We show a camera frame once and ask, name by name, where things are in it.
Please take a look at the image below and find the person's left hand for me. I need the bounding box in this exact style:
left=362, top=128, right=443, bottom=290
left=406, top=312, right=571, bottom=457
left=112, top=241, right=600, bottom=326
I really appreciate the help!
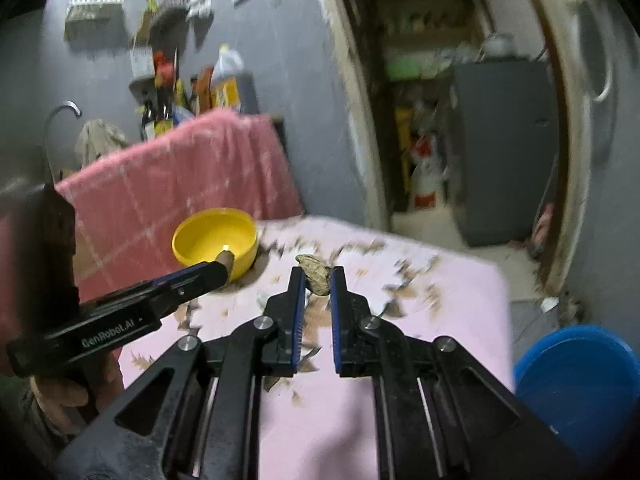
left=30, top=349, right=126, bottom=435

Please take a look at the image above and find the yellow plastic bowl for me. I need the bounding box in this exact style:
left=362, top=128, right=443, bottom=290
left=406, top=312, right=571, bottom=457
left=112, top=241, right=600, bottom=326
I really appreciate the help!
left=171, top=208, right=260, bottom=282

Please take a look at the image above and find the brown dried leaf piece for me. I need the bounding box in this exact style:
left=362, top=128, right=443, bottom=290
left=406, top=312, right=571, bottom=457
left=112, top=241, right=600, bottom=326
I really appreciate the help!
left=295, top=254, right=331, bottom=297

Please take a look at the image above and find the pink cloth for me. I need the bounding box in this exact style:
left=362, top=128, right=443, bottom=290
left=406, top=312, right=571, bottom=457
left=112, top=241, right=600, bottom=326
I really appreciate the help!
left=531, top=204, right=555, bottom=257

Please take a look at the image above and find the person's left forearm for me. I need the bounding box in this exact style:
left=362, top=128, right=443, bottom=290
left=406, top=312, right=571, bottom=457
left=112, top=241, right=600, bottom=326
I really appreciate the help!
left=0, top=372, right=66, bottom=466

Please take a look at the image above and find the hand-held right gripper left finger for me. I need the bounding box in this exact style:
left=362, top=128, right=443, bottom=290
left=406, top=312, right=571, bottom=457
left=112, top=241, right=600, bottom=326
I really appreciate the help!
left=52, top=266, right=308, bottom=480

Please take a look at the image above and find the red and white bottle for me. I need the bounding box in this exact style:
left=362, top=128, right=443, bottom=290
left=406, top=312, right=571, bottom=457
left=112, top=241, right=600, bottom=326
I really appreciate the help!
left=410, top=132, right=448, bottom=208

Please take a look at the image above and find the large cooking oil bottle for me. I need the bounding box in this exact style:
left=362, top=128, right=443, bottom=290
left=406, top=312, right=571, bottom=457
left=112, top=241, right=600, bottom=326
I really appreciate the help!
left=210, top=44, right=246, bottom=111

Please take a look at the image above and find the brown condiment bottle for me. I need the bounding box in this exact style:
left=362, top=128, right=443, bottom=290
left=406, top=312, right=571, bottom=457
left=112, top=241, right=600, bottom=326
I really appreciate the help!
left=192, top=67, right=213, bottom=113

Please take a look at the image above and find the red checked blanket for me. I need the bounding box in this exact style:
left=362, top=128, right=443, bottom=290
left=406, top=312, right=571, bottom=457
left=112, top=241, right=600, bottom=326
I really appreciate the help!
left=0, top=110, right=306, bottom=356

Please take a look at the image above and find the blue plastic bin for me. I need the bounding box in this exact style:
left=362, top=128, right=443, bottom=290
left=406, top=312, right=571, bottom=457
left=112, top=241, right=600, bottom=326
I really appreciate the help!
left=514, top=325, right=640, bottom=456

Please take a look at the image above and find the metal faucet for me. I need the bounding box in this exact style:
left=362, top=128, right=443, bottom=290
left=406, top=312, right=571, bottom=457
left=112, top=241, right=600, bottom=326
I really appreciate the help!
left=44, top=101, right=83, bottom=183

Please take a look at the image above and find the storage shelf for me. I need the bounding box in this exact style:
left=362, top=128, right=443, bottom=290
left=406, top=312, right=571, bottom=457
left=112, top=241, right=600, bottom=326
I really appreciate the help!
left=385, top=10, right=481, bottom=81

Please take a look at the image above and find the dark sauce bottle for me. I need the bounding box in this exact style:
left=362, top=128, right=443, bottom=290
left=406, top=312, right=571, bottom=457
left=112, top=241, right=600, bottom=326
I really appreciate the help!
left=141, top=95, right=173, bottom=138

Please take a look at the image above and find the grey cabinet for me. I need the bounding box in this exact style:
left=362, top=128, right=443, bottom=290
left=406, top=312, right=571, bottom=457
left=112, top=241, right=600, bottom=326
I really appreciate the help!
left=450, top=57, right=561, bottom=248

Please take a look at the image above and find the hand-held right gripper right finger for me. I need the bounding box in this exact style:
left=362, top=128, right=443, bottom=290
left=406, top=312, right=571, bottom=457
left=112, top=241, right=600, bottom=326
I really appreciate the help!
left=330, top=266, right=581, bottom=480

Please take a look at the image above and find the grey rag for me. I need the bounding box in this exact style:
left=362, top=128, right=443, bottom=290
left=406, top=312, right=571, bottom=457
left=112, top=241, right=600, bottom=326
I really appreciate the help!
left=75, top=120, right=128, bottom=167

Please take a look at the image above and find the wooden door frame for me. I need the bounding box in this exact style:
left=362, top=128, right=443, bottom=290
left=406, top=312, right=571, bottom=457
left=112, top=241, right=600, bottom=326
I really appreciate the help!
left=320, top=0, right=616, bottom=301

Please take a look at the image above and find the yellow container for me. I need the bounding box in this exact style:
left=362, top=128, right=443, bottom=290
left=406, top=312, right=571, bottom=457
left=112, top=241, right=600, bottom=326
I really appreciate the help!
left=395, top=105, right=414, bottom=162

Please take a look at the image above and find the pink floral tablecloth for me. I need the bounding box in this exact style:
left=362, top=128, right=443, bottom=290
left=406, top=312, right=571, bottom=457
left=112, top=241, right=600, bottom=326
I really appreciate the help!
left=117, top=215, right=516, bottom=480

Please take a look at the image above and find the wall rack with white rail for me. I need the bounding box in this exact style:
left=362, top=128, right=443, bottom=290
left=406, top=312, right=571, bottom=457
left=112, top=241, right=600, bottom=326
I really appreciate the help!
left=64, top=0, right=126, bottom=41

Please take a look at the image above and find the grey wall shelf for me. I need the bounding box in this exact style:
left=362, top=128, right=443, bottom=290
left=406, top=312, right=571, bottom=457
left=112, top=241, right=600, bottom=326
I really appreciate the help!
left=149, top=0, right=215, bottom=41

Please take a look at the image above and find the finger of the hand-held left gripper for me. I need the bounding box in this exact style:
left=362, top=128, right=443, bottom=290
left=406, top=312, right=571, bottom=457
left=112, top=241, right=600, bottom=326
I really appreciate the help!
left=149, top=260, right=232, bottom=319

